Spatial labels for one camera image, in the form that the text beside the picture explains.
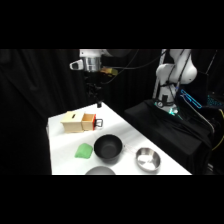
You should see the screen with blue glow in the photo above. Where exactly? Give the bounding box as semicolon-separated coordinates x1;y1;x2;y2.
179;87;205;110

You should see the grey plate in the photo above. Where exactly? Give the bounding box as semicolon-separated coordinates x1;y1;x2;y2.
84;165;117;176

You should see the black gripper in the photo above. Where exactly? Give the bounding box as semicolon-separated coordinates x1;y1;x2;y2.
84;70;103;109

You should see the yellow cable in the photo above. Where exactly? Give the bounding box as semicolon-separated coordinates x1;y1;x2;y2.
211;109;224;152

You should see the wooden drawer with orange front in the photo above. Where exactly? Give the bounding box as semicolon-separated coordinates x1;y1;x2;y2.
81;113;105;132

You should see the black bowl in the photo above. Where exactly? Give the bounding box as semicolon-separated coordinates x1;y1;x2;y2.
93;133;124;161

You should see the yellowish wrist camera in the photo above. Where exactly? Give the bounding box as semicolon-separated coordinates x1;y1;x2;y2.
100;66;119;77

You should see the black curtain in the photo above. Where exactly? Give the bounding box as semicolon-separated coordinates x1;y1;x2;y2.
0;49;224;176

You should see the silver metal pan with handle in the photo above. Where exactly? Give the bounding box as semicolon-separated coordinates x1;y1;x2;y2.
122;145;162;173

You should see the black cloth-covered robot stand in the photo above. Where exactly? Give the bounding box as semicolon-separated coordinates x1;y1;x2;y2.
123;98;215;176

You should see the light wooden drawer box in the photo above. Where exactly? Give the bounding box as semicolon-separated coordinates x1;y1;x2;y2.
60;110;88;134

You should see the green cloth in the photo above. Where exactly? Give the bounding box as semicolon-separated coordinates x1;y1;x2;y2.
74;142;95;161

